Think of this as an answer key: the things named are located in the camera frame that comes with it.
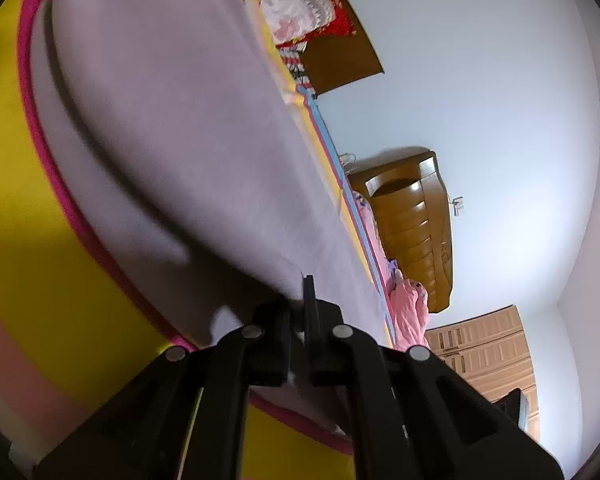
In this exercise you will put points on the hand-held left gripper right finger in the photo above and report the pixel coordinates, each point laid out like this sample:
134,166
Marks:
322,342

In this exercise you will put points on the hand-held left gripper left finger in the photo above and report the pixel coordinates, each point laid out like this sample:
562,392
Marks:
272,342

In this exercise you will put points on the purple pants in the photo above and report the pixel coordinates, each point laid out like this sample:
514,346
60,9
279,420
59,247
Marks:
180,110

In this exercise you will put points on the small purple cloth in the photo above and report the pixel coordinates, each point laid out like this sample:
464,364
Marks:
392,266

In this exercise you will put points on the pink bed sheet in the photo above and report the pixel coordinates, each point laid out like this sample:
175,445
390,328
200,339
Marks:
372,240

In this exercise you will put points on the padded wooden headboard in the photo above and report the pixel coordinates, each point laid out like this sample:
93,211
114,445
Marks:
415,230

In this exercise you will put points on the light wooden wardrobe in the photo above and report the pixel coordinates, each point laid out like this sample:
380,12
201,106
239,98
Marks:
480,345

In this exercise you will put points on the dark box-shaped object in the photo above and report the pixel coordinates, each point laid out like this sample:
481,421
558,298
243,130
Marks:
512,410

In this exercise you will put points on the plaid cloth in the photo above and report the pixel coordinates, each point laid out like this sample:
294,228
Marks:
297,67

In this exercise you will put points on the dark flat wooden headboard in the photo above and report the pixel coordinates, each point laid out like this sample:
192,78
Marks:
345,60

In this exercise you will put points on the colourful striped blanket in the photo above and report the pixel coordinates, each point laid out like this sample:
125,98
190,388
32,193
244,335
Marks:
10,185

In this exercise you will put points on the red pillow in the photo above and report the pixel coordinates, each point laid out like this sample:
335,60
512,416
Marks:
342,20

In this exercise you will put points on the white wall socket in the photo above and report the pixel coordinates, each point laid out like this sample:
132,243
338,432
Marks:
458,205

